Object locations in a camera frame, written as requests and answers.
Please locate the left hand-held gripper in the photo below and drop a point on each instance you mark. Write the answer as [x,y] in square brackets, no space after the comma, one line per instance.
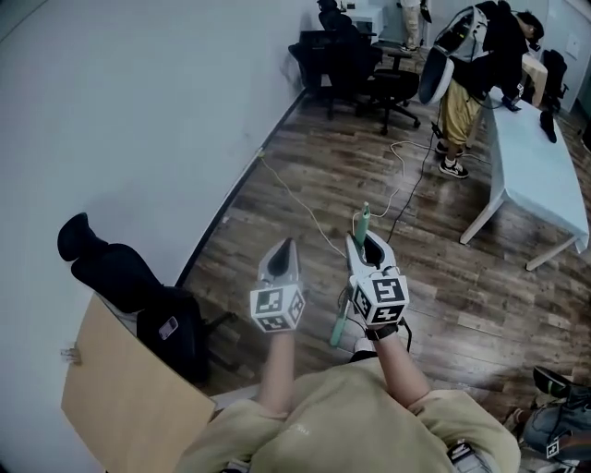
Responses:
[272,305]

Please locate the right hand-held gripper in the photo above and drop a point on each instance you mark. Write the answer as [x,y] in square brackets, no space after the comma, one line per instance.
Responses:
[383,295]

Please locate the green handled tool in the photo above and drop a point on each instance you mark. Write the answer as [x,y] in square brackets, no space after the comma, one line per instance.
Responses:
[363,221]

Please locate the person's right forearm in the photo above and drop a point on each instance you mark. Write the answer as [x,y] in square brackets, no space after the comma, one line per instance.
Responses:
[401,374]

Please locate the person's left forearm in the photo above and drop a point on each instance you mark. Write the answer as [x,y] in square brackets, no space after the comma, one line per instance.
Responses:
[277,374]

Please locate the black wrist watch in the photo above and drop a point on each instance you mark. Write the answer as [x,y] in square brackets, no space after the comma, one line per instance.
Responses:
[382,332]

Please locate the person's white right shoe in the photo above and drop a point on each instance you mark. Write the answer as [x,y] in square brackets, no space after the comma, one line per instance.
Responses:
[363,344]

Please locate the person's black trousers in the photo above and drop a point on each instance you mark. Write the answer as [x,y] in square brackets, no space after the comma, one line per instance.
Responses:
[362,357]

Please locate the black headrest office chair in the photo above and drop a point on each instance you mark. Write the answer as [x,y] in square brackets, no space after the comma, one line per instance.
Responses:
[115,277]

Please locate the person's beige shirt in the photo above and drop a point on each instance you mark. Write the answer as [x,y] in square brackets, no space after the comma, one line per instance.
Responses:
[351,425]

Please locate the white cloth covered table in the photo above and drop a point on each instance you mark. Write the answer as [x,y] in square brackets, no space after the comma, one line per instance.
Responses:
[531,175]

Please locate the light wooden table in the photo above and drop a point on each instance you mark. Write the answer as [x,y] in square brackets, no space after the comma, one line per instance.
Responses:
[129,406]

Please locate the black green object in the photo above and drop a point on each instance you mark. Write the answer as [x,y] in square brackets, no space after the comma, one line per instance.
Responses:
[551,381]

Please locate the black object on table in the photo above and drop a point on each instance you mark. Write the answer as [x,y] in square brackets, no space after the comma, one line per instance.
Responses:
[548,127]

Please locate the small clear table object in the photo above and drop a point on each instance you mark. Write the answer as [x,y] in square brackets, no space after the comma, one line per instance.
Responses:
[70,355]

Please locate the blue denim bag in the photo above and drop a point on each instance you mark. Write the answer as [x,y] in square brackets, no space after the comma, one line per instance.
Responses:
[554,420]

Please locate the light wooden panel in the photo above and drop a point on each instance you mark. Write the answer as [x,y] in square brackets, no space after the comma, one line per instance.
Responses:
[535,78]

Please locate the white wall plate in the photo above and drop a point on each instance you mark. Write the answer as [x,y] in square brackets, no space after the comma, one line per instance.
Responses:
[573,46]

